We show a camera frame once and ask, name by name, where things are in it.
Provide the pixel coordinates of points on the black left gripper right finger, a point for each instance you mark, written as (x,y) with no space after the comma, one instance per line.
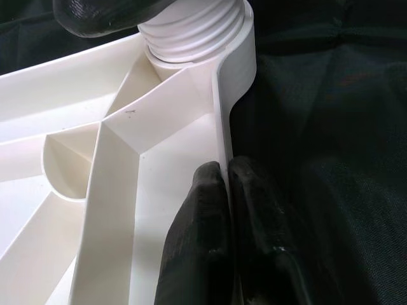
(264,241)

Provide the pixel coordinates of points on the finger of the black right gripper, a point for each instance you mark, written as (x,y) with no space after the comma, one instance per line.
(101,16)

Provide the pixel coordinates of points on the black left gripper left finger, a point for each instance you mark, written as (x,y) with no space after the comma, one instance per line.
(194,241)

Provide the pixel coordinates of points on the white plastic children table top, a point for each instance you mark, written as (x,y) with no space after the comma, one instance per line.
(178,159)

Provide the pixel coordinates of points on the white plastic table leg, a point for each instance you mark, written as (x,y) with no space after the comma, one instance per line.
(190,31)

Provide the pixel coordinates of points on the black cloth table cover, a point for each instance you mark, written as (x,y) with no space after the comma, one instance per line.
(334,159)

